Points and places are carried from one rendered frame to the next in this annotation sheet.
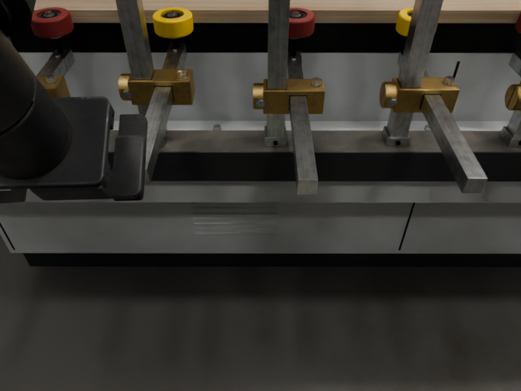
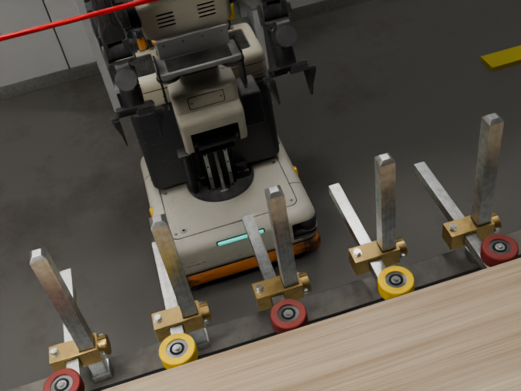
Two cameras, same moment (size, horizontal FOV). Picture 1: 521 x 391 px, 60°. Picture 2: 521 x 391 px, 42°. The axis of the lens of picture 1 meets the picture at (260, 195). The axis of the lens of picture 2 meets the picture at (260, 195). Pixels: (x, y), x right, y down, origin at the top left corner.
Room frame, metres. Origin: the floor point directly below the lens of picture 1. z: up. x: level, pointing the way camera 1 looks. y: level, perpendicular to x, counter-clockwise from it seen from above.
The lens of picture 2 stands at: (1.80, -0.20, 2.09)
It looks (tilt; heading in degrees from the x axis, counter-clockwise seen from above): 43 degrees down; 172
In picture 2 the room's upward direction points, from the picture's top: 11 degrees counter-clockwise
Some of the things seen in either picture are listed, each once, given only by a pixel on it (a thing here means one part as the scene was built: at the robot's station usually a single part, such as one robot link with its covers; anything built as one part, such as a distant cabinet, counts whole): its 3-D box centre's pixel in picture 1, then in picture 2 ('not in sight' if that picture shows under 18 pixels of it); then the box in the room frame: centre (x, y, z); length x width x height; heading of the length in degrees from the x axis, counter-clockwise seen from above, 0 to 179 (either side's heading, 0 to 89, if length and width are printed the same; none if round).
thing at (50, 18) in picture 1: (56, 39); (497, 261); (0.92, 0.43, 0.85); 0.08 x 0.08 x 0.11
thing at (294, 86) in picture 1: (288, 96); (281, 289); (0.77, -0.05, 0.80); 0.14 x 0.06 x 0.05; 90
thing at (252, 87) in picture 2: not in sight; (226, 119); (-0.13, 0.00, 0.68); 0.28 x 0.27 x 0.25; 90
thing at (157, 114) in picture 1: (162, 102); (364, 243); (0.73, 0.18, 0.82); 0.43 x 0.03 x 0.04; 0
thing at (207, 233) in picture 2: not in sight; (225, 198); (-0.30, -0.06, 0.16); 0.67 x 0.64 x 0.25; 0
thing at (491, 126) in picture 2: not in sight; (483, 195); (0.78, 0.47, 0.92); 0.04 x 0.04 x 0.48; 0
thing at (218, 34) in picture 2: not in sight; (198, 65); (-0.01, -0.06, 0.99); 0.28 x 0.16 x 0.22; 90
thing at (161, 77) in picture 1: (157, 87); (377, 254); (0.78, 0.20, 0.82); 0.14 x 0.06 x 0.05; 90
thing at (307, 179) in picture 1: (298, 111); (269, 277); (0.73, -0.07, 0.80); 0.43 x 0.03 x 0.04; 0
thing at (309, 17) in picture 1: (294, 39); (291, 326); (0.92, -0.07, 0.85); 0.08 x 0.08 x 0.11
